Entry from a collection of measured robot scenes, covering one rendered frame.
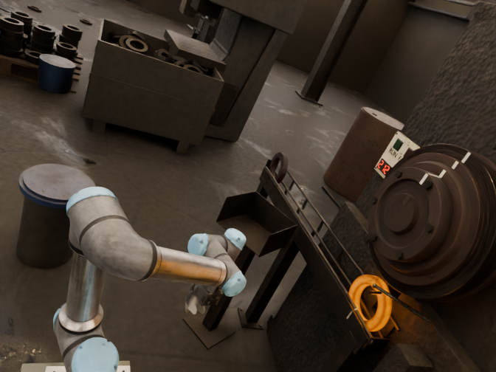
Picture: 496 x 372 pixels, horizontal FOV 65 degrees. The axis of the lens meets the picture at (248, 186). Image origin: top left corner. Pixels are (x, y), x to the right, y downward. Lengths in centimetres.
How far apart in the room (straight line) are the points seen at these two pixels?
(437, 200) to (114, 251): 82
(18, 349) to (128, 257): 104
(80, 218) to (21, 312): 107
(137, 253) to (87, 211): 15
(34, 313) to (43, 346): 17
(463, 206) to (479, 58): 60
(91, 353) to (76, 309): 12
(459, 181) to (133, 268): 87
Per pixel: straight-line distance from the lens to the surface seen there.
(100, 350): 119
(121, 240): 87
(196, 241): 119
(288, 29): 367
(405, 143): 162
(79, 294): 112
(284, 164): 220
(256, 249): 163
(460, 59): 162
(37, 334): 189
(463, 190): 118
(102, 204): 94
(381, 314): 139
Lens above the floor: 150
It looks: 26 degrees down
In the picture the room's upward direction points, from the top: 25 degrees clockwise
